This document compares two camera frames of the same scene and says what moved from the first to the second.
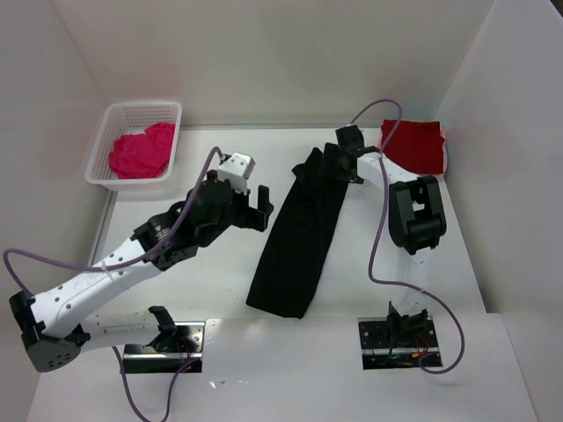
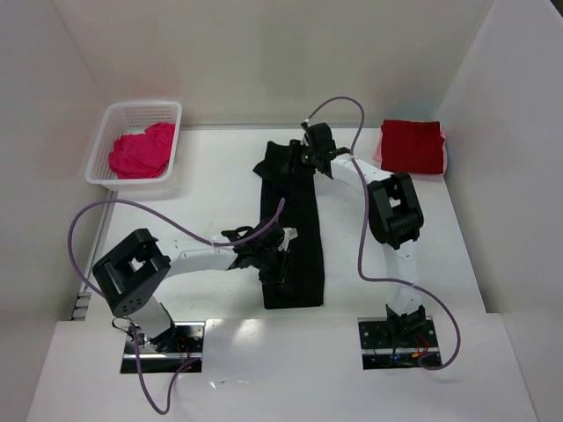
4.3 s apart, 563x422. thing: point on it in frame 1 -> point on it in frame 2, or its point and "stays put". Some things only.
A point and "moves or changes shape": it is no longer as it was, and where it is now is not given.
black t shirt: [289, 267] moves or changes shape
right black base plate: [382, 347] stays put
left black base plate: [171, 352] stays put
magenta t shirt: [142, 156] stays put
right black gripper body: [345, 161] -> [297, 154]
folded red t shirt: [414, 145] stays put
